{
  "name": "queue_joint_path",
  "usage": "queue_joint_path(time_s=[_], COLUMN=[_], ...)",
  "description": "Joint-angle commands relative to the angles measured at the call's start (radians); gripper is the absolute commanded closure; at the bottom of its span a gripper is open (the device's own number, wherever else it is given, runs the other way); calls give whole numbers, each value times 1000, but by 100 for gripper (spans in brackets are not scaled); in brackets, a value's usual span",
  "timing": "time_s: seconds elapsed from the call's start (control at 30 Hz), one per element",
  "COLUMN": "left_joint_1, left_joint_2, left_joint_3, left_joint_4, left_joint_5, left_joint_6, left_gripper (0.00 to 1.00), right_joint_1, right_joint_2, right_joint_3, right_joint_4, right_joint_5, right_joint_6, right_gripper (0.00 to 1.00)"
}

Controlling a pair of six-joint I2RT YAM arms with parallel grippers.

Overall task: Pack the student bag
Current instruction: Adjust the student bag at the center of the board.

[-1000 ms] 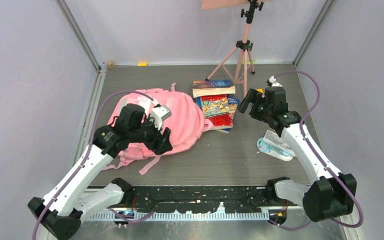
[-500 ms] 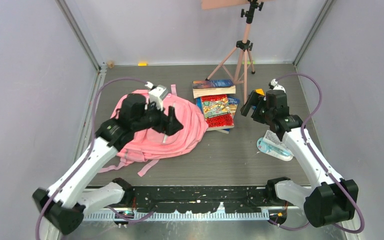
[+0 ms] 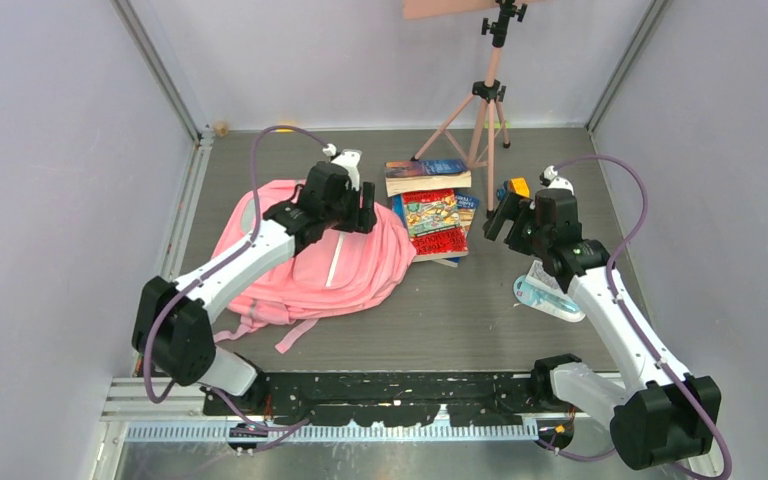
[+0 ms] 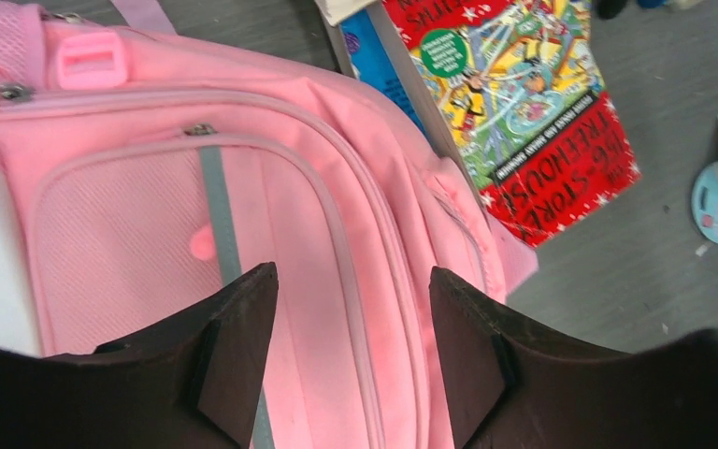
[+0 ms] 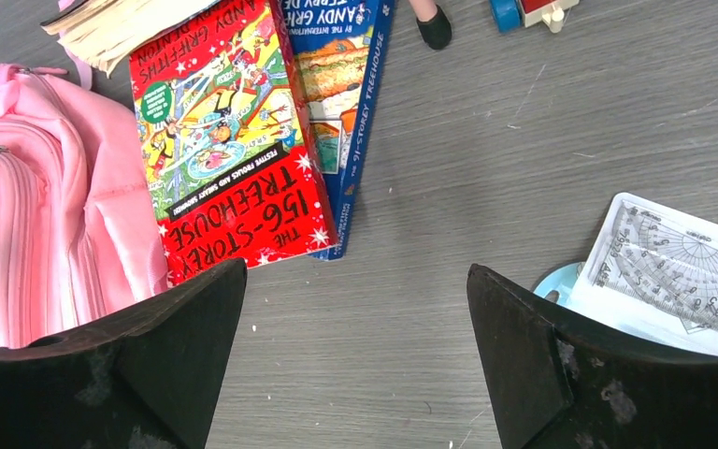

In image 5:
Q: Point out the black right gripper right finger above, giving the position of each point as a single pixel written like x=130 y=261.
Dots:
x=557 y=379

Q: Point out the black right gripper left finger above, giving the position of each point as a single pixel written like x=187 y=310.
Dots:
x=148 y=376

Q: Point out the pink student backpack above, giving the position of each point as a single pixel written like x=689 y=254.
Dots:
x=78 y=236

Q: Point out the light blue round object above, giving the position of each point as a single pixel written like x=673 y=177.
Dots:
x=558 y=285

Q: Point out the clear geometry ruler set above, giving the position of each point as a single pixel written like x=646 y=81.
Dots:
x=652 y=273

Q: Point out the red 156-storey treehouse book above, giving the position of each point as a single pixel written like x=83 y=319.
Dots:
x=230 y=157

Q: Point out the thick worn paperback book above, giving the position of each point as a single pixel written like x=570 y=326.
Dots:
x=101 y=33

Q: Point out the colourful toy block train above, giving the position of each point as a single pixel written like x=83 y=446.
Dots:
x=513 y=14

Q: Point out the blue 91-storey treehouse book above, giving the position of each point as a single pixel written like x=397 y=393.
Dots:
x=340 y=47

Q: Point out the pink tripod stand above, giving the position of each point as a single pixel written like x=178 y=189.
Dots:
x=433 y=24

